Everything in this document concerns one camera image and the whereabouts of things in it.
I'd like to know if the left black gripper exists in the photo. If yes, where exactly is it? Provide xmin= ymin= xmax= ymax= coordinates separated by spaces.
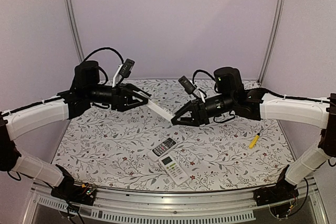
xmin=86 ymin=83 xmax=151 ymax=112

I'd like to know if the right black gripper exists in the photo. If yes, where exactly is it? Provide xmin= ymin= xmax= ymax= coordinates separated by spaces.
xmin=171 ymin=92 xmax=235 ymax=127

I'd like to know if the slim white remote control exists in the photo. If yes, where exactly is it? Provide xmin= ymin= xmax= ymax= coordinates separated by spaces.
xmin=146 ymin=99 xmax=174 ymax=122

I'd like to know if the yellow pry tool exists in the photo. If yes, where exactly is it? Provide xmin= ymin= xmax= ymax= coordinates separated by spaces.
xmin=249 ymin=133 xmax=260 ymax=149

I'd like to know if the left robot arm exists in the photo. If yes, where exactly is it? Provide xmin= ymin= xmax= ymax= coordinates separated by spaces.
xmin=1 ymin=60 xmax=150 ymax=200

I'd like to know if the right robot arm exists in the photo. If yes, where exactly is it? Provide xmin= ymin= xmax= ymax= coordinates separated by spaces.
xmin=171 ymin=67 xmax=335 ymax=201

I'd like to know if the white remote with display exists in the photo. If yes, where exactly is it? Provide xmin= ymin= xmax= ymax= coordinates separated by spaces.
xmin=159 ymin=155 xmax=189 ymax=185

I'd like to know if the black-faced white remote control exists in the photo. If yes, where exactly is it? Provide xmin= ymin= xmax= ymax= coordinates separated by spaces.
xmin=147 ymin=137 xmax=177 ymax=162

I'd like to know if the floral patterned table mat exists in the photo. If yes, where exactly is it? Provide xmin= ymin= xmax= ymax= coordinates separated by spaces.
xmin=51 ymin=79 xmax=297 ymax=192

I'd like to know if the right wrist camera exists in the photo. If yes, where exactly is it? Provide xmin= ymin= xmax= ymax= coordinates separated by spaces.
xmin=178 ymin=76 xmax=206 ymax=103

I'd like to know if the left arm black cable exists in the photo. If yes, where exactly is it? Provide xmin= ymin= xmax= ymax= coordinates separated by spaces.
xmin=82 ymin=47 xmax=124 ymax=83

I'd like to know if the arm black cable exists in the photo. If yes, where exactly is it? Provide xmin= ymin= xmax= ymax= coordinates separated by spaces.
xmin=193 ymin=69 xmax=331 ymax=104
xmin=82 ymin=47 xmax=124 ymax=83

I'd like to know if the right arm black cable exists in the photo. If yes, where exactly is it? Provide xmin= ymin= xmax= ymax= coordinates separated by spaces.
xmin=193 ymin=69 xmax=331 ymax=104

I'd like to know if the front aluminium rail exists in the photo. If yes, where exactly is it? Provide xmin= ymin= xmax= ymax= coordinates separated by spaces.
xmin=23 ymin=178 xmax=329 ymax=223

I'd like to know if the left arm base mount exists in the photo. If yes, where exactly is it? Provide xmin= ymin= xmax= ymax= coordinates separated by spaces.
xmin=51 ymin=182 xmax=97 ymax=206

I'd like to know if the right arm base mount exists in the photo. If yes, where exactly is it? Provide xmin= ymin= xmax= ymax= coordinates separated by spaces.
xmin=253 ymin=185 xmax=299 ymax=219

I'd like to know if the left aluminium frame post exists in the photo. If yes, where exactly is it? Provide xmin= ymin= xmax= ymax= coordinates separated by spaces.
xmin=64 ymin=0 xmax=85 ymax=62

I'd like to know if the aluminium frame post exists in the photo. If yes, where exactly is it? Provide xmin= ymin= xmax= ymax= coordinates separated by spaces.
xmin=258 ymin=0 xmax=285 ymax=85
xmin=64 ymin=0 xmax=85 ymax=62

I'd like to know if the right aluminium frame post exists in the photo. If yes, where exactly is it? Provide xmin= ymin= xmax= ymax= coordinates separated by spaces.
xmin=258 ymin=0 xmax=285 ymax=85

